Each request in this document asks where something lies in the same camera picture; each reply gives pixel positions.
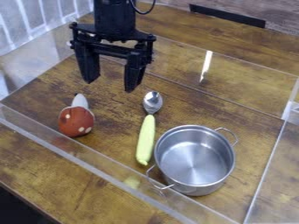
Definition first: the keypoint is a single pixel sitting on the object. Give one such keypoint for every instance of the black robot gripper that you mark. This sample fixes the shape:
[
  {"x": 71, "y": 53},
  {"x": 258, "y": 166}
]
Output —
[{"x": 113, "y": 36}]

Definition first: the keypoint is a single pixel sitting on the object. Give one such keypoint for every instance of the clear acrylic right barrier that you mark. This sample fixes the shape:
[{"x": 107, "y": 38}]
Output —
[{"x": 275, "y": 203}]

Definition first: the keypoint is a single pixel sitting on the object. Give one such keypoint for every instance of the black bar on table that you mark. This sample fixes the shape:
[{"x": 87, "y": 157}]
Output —
[{"x": 229, "y": 16}]

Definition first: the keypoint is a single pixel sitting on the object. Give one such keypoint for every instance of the clear acrylic front barrier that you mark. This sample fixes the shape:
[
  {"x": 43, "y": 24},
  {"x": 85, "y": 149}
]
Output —
[{"x": 179, "y": 206}]

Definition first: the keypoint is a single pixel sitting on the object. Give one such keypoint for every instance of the stainless steel pot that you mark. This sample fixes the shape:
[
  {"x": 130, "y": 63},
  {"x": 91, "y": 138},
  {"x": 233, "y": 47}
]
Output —
[{"x": 194, "y": 159}]

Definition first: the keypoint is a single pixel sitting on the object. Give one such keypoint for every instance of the red toy mushroom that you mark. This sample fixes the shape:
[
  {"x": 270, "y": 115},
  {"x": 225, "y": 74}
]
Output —
[{"x": 76, "y": 118}]

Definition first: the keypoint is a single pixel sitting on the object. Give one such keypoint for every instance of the clear acrylic barrier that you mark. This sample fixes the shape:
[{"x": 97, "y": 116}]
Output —
[
  {"x": 179, "y": 206},
  {"x": 275, "y": 203}
]

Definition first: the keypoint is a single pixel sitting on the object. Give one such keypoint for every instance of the green handled metal spoon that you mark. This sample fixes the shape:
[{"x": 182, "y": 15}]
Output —
[{"x": 153, "y": 103}]

